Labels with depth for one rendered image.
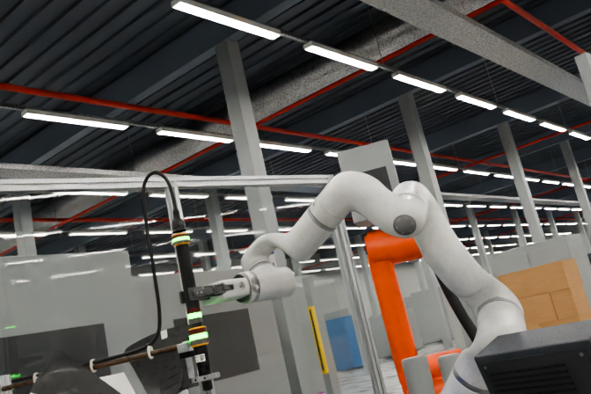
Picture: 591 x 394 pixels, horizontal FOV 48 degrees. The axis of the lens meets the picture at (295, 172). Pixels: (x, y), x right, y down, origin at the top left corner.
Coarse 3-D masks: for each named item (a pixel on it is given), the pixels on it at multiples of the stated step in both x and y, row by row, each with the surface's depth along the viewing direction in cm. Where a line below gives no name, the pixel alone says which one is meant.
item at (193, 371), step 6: (186, 342) 163; (180, 348) 163; (186, 348) 163; (192, 348) 165; (180, 354) 162; (186, 354) 162; (192, 354) 163; (186, 360) 162; (192, 360) 162; (186, 366) 162; (192, 366) 162; (192, 372) 161; (216, 372) 161; (192, 378) 160; (198, 378) 159; (204, 378) 158; (210, 378) 159
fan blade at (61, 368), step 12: (60, 360) 154; (72, 360) 154; (48, 372) 151; (60, 372) 152; (72, 372) 152; (84, 372) 153; (36, 384) 149; (48, 384) 150; (60, 384) 150; (72, 384) 151; (84, 384) 151; (96, 384) 152; (108, 384) 153
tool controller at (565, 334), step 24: (504, 336) 142; (528, 336) 135; (552, 336) 129; (576, 336) 123; (480, 360) 136; (504, 360) 132; (528, 360) 128; (552, 360) 125; (576, 360) 121; (504, 384) 133; (528, 384) 130; (552, 384) 126; (576, 384) 123
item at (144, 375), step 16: (160, 336) 179; (176, 336) 178; (144, 352) 176; (176, 352) 173; (144, 368) 172; (160, 368) 170; (176, 368) 168; (144, 384) 169; (160, 384) 167; (176, 384) 164
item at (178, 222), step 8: (176, 208) 172; (176, 216) 171; (176, 224) 169; (184, 224) 170; (176, 232) 172; (200, 352) 162; (200, 360) 161; (208, 360) 162; (200, 368) 161; (208, 368) 161; (208, 384) 160
